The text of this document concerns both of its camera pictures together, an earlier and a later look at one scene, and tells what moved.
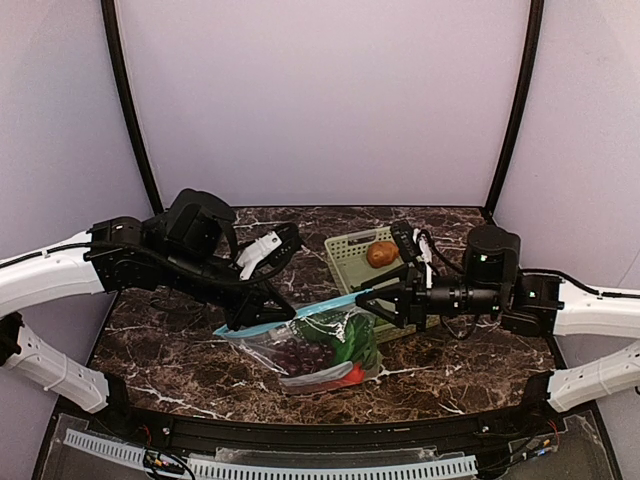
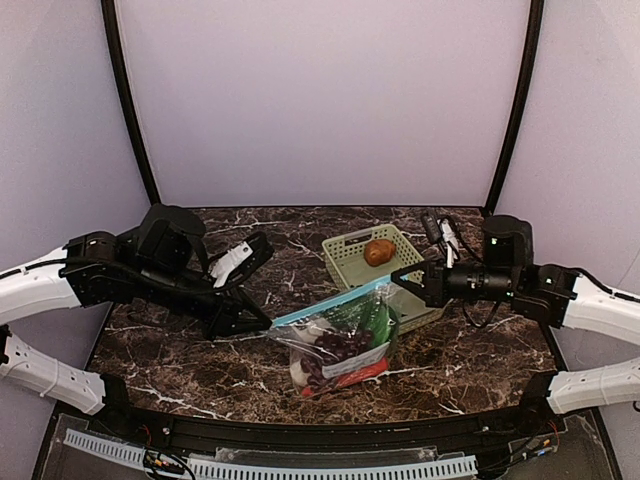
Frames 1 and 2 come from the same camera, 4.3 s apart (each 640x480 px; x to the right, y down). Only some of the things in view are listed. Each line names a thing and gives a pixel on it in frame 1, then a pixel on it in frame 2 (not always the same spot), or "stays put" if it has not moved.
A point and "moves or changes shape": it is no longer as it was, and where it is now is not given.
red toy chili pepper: x=355 y=377 → x=381 y=366
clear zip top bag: x=333 y=345 moves or changes shape
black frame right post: x=531 y=63 stays put
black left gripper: x=255 y=304 → x=220 y=298
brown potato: x=381 y=253 stays put
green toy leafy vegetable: x=355 y=334 moves or changes shape
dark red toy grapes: x=298 y=355 → x=329 y=346
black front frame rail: x=233 y=433 stays put
